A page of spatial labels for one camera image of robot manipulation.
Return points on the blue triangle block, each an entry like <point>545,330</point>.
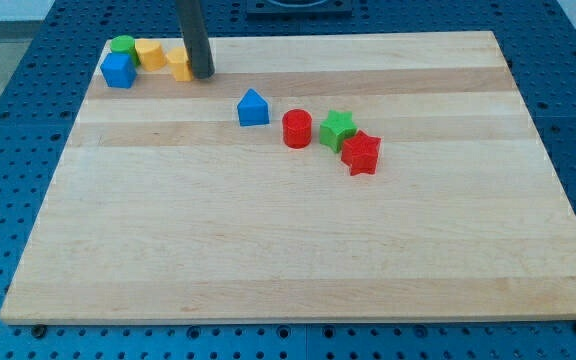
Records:
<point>253,109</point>

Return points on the yellow hexagon block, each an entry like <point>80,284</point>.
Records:
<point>179,64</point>

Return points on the red cylinder block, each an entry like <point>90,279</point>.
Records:
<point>297,128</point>

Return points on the green star block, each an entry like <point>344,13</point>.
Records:
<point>336,128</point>

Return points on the red star block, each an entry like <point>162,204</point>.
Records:
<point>361,153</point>

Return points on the light wooden board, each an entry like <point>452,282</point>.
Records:
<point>164,210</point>

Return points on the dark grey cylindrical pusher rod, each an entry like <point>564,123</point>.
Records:
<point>195,36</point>

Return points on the yellow cylinder block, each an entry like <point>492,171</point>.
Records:
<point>150,53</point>

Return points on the blue cube block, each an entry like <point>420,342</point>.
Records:
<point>118,70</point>

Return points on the green cylinder block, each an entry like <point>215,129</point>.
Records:
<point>125,44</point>

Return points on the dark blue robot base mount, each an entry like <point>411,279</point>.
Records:
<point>268,8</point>

